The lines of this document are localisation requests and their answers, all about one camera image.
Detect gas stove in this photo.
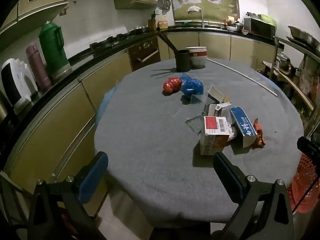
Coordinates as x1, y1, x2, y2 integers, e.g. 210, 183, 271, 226
89, 27, 150, 52

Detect metal faucet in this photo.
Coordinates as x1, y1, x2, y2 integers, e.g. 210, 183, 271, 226
187, 6, 209, 28

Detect clear plastic packaging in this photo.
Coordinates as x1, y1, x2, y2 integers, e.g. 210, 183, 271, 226
185, 116, 204, 134

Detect lime green bowl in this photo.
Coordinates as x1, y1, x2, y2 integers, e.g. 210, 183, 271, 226
257, 14, 277, 25

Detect hanging metal strainer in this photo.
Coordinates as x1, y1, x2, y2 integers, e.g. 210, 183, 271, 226
156, 0, 172, 14

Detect orange snack wrapper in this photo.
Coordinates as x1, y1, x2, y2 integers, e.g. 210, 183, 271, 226
252, 118, 266, 150

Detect red plastic basket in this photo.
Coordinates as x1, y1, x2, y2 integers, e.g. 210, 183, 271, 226
287, 152, 320, 214

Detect mauve thermos bottle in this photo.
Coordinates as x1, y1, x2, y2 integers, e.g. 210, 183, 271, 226
25, 42, 52, 92

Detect microwave oven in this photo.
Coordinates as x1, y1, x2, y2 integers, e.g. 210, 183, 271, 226
244, 17, 277, 39

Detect built-in oven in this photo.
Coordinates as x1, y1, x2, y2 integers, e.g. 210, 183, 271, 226
127, 38, 162, 72

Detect beige base cabinets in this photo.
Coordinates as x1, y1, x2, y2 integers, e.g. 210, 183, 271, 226
0, 30, 283, 205

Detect red white carton box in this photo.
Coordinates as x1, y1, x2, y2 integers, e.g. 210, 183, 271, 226
199, 116, 235, 156

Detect blue cardboard box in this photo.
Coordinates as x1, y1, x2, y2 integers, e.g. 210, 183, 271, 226
229, 106, 258, 148

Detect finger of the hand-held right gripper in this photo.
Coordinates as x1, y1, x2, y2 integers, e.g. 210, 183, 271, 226
297, 136, 320, 167

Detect red plastic bag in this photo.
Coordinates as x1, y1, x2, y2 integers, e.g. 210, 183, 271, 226
162, 77, 182, 95

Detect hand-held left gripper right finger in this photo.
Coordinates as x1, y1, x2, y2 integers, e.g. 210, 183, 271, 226
211, 152, 295, 240

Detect white rod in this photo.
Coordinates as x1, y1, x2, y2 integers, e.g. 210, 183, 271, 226
206, 58, 278, 97

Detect small white box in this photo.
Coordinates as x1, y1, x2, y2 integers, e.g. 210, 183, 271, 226
207, 102, 232, 117

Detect small brown cardboard box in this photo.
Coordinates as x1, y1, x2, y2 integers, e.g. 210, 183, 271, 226
207, 85, 226, 101

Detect knife block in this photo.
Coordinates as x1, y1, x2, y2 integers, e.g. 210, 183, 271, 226
147, 12, 157, 29

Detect green thermos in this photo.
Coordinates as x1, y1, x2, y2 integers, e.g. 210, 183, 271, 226
38, 21, 72, 80

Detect pile of dishes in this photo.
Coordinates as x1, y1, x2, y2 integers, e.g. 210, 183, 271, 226
223, 16, 245, 33

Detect metal basin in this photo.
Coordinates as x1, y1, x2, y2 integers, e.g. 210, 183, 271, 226
286, 25, 320, 49

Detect metal storage rack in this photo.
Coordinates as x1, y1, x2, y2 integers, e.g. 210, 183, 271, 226
262, 36, 320, 140

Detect light blue table cover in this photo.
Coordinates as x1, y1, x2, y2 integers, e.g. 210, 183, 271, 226
96, 69, 285, 128

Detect metal pot with lid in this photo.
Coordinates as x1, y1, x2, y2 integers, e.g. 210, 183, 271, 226
277, 52, 292, 70

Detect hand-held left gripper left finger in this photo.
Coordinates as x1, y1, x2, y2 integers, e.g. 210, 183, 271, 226
27, 151, 110, 240

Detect blue plastic bag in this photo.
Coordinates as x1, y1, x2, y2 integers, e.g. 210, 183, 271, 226
179, 72, 205, 103

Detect white black electric appliance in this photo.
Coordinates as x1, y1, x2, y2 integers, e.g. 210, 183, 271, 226
1, 58, 38, 115

